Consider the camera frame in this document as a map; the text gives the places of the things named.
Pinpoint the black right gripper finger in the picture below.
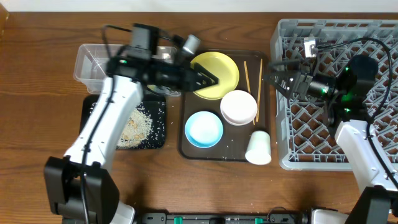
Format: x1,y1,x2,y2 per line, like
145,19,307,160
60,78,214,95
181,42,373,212
266,73,300,98
268,59,301,71

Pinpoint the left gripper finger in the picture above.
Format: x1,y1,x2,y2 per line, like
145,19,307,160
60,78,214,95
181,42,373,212
193,63,219,85
191,82,217,92

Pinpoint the light blue bowl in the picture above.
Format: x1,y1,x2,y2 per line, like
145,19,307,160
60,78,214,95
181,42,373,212
184,111,224,149

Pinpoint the pink bowl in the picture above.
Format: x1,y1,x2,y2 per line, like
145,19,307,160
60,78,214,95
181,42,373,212
220,90,257,126

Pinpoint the rice food waste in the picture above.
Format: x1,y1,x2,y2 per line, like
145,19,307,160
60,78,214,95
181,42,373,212
116,102,165,149

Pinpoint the white green cup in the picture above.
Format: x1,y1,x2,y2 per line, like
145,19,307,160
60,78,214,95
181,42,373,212
245,131,272,166

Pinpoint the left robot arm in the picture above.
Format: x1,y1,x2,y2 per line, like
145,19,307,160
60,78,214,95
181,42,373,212
44,24,219,223

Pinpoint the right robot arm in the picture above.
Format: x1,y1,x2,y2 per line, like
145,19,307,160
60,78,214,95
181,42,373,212
267,54,397,223

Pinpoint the grey dishwasher rack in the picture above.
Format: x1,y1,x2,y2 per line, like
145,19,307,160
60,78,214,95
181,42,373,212
270,19,397,171

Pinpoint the black waste tray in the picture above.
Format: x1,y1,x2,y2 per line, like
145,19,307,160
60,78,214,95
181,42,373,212
80,93,167,150

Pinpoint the yellow plate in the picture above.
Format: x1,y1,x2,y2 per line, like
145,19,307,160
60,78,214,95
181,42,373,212
191,52,239,100

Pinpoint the right wooden chopstick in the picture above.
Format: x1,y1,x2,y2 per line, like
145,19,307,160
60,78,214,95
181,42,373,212
256,59,263,122

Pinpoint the dark brown serving tray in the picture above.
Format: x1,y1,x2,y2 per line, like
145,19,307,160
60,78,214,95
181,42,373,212
178,49,271,162

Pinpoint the clear plastic bin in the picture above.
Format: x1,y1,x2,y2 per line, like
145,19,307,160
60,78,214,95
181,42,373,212
73,44,181,96

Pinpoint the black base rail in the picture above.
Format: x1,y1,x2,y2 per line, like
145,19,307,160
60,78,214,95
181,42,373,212
133,210,311,224

